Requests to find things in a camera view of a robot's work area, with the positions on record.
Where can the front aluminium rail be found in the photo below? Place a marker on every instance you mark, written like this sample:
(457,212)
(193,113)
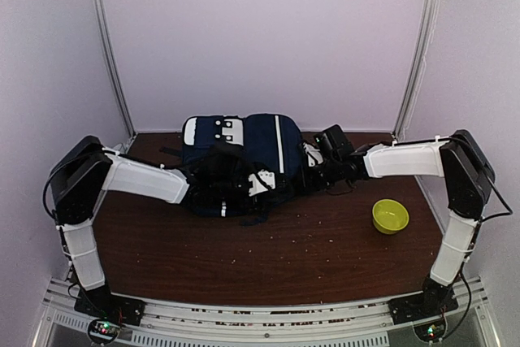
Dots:
(354,323)

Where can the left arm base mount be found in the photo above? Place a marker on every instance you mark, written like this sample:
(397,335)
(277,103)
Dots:
(107,325)

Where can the right aluminium frame post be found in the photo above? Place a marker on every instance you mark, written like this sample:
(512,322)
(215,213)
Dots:
(417,68)

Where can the aluminium frame post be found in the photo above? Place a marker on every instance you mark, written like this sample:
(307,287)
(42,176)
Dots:
(417,68)
(111,67)

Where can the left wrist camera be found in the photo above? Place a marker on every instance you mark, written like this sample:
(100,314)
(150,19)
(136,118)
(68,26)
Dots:
(261,182)

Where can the left aluminium frame post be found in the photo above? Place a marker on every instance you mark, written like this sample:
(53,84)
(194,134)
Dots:
(111,67)

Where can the lime green plastic bowl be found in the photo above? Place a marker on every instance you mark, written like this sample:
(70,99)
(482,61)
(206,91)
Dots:
(389,216)

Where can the light blue bowl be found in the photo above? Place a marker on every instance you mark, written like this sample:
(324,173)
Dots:
(119,147)

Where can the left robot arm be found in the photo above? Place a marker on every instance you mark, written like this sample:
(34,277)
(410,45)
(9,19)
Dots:
(76,184)

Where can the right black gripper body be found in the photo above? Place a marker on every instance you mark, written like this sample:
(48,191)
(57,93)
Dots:
(323,179)

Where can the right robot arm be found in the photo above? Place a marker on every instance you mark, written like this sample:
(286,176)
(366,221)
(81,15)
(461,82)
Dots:
(457,159)

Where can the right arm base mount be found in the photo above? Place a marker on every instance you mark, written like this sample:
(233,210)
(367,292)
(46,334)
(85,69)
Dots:
(427,315)

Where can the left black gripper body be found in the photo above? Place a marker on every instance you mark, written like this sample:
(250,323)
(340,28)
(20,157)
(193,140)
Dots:
(253,203)

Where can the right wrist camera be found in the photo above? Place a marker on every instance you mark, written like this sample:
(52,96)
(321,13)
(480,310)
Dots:
(311,155)

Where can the navy blue student backpack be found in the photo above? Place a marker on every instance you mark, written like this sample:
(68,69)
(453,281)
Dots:
(260,148)

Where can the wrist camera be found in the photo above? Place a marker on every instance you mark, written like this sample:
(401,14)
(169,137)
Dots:
(311,155)
(261,182)

